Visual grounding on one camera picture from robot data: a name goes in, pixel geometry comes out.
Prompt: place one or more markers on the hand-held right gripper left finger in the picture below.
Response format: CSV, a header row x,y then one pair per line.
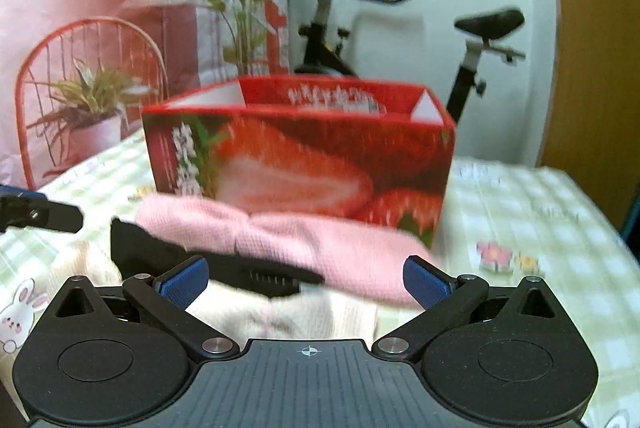
x,y
185,280

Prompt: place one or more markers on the pink knitted cloth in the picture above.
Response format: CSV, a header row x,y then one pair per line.
x,y
310,243

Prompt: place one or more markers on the red strawberry print box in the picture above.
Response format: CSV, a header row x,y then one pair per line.
x,y
300,167

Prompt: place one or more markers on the black exercise bike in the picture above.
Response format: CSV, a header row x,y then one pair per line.
x,y
320,52

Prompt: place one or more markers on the cream soft cloth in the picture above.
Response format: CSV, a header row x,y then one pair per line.
x,y
300,318

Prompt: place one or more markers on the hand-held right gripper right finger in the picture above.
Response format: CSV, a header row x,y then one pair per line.
x,y
425,280

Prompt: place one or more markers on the wooden door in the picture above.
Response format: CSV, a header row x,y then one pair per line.
x,y
595,57

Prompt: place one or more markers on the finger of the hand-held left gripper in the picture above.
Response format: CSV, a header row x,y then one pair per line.
x,y
50,214

